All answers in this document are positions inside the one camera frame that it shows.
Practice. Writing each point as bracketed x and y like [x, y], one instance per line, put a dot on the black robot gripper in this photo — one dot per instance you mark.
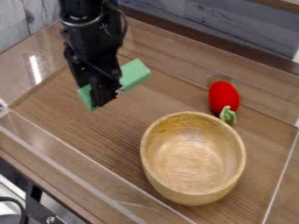
[92, 38]

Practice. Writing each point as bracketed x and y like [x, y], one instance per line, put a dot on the green rectangular block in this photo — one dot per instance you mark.
[135, 75]

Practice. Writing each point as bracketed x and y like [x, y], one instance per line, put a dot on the brown wooden bowl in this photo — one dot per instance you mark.
[194, 157]

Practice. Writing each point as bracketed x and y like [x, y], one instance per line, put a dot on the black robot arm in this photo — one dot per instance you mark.
[88, 7]

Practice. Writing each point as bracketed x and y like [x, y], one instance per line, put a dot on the red plush strawberry toy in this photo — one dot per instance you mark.
[224, 101]

